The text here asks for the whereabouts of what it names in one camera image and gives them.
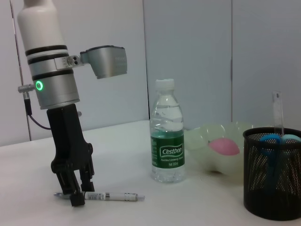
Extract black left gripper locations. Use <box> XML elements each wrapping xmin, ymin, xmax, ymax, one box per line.
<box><xmin>46</xmin><ymin>103</ymin><xmax>95</xmax><ymax>208</ymax></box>

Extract grey white ballpoint pen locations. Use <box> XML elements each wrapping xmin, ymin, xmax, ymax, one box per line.
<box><xmin>53</xmin><ymin>191</ymin><xmax>146</xmax><ymax>202</ymax></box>

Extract clear green-label water bottle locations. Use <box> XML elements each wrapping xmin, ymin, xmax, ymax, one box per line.
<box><xmin>150</xmin><ymin>79</ymin><xmax>186</xmax><ymax>183</ymax></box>

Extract pink peach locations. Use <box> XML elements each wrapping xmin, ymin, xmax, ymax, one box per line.
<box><xmin>209</xmin><ymin>138</ymin><xmax>241</xmax><ymax>156</ymax></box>

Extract blue teal scissors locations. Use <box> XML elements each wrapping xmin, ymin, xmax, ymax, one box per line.
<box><xmin>259</xmin><ymin>134</ymin><xmax>301</xmax><ymax>192</ymax></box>

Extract clear plastic ruler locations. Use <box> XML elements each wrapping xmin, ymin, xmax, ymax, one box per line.
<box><xmin>272</xmin><ymin>91</ymin><xmax>285</xmax><ymax>142</ymax></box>

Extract green wavy fruit plate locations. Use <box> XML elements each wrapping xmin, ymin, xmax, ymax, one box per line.
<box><xmin>184</xmin><ymin>121</ymin><xmax>255</xmax><ymax>185</ymax></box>

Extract black mesh pen holder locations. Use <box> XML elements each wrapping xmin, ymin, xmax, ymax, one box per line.
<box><xmin>243</xmin><ymin>127</ymin><xmax>301</xmax><ymax>221</ymax></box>

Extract left gripper cable with plug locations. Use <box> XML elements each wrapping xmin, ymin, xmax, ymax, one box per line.
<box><xmin>17</xmin><ymin>85</ymin><xmax>52</xmax><ymax>129</ymax></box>

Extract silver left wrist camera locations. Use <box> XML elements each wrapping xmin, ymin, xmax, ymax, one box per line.
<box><xmin>79</xmin><ymin>45</ymin><xmax>128</xmax><ymax>80</ymax></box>

